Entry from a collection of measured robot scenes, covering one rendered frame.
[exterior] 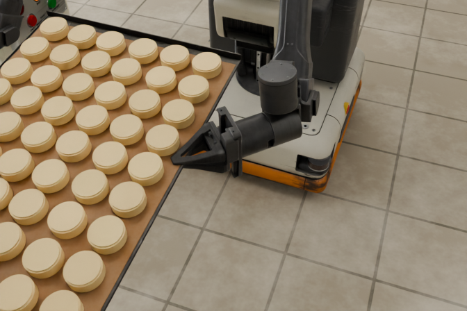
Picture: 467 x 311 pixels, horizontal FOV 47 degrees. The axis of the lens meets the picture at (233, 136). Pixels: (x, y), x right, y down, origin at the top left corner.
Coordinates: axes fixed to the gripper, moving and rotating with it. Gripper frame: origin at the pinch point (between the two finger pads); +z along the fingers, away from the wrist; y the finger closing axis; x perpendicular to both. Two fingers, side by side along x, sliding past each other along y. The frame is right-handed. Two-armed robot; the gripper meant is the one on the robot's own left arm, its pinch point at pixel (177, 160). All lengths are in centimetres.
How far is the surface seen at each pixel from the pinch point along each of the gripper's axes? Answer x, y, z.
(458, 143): 45, 108, -127
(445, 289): -7, 101, -78
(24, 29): 80, 27, 18
